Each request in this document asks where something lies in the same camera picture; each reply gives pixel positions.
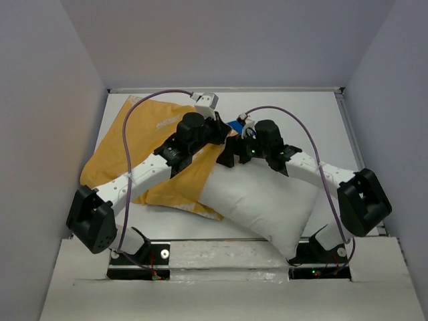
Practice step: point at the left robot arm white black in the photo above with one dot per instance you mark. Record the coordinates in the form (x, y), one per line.
(92, 215)

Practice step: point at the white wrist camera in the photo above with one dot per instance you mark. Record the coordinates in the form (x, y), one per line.
(248, 126)
(205, 104)

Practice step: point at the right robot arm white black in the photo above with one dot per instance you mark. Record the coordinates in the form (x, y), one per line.
(305, 168)

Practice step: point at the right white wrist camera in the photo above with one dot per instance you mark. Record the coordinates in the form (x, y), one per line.
(248, 126)

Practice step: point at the aluminium frame rail back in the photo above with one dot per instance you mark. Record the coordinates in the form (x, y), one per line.
(230, 89)

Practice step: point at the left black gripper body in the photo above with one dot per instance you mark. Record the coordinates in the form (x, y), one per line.
(206, 136)

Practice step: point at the yellow blue pillowcase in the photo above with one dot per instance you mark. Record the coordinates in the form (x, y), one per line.
(139, 131)

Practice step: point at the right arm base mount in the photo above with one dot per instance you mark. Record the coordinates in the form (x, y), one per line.
(313, 262)

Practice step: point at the white pillow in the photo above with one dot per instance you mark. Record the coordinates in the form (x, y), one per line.
(263, 201)

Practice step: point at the aluminium frame rail right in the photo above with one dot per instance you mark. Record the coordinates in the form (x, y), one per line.
(357, 150)

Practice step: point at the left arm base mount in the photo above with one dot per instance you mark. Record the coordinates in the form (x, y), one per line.
(150, 265)

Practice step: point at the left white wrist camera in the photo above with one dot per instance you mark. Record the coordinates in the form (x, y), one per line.
(205, 104)

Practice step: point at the aluminium frame rail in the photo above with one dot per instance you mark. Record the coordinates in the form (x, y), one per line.
(357, 150)
(230, 89)

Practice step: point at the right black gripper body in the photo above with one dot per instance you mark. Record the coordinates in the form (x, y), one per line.
(257, 150)

